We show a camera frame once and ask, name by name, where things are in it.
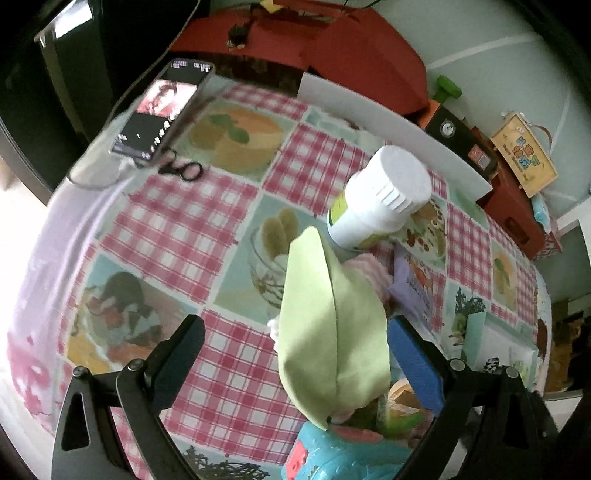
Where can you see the black smartphone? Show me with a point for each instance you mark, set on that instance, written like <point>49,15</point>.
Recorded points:
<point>157,115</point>

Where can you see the white foam board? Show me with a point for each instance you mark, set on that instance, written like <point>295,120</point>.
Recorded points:
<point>369,110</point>

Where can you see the pink checked printed tablecloth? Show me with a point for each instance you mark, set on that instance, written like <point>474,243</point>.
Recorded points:
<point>184,230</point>

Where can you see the light green cloth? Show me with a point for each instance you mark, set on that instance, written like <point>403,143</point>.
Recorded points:
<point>332,332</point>

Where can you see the white bottle with green label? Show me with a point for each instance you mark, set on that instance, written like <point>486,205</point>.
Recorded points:
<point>383,194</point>

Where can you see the light blue patterned bag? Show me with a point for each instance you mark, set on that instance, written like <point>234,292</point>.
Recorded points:
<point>542,214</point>

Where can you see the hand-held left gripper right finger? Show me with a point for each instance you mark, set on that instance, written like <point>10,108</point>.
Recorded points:
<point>415,369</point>

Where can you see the pink white fluffy sock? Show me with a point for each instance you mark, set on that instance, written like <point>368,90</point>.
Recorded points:
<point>369,272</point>

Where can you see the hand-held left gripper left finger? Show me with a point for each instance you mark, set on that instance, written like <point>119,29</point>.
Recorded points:
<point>171,378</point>

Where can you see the small black scissors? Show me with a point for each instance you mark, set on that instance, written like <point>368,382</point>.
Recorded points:
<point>187,170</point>

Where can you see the small black clip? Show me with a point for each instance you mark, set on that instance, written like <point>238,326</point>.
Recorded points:
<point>238,33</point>

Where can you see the teal pink plastic toy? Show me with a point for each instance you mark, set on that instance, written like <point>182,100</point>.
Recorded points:
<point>332,457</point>

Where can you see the purple snack packet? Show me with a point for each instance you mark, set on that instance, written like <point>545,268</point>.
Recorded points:
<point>411,281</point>

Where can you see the dark television screen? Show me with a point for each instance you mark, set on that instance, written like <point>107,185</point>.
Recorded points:
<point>46,92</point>

